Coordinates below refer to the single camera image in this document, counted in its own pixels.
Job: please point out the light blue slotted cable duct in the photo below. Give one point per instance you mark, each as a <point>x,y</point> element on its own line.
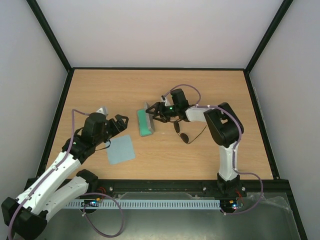
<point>146,204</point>

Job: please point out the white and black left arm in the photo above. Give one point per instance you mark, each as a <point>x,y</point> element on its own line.
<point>29,213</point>

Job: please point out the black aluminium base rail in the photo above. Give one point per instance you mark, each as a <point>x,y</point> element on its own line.
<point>202,188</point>

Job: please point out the grey felt glasses case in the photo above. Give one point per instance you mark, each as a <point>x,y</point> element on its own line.
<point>145,121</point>

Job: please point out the black enclosure frame post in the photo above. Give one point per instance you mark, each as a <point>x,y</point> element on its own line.
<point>278,17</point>
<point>39,15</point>

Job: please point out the light blue cleaning cloth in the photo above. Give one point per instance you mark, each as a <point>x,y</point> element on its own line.
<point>121,149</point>

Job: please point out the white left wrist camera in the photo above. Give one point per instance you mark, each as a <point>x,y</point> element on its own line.
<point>103,110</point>

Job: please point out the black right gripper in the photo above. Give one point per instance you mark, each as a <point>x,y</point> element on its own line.
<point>161,111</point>

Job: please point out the black enclosure frame post right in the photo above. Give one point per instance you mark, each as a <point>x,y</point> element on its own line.
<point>278,17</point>

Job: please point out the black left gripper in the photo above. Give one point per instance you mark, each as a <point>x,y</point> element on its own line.
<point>123,126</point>

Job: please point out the black enclosure frame post left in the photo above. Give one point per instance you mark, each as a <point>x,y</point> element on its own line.
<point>39,15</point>

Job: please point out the black round sunglasses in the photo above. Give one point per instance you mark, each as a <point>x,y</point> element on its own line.
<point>184,137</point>

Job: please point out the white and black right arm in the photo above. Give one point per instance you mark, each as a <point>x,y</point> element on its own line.
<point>224,126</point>

